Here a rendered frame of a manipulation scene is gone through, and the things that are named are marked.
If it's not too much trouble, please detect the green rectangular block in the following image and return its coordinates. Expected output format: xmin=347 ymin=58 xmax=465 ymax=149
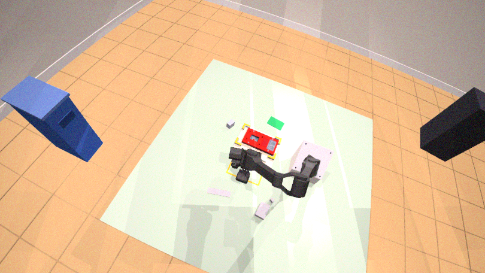
xmin=267 ymin=116 xmax=284 ymax=130

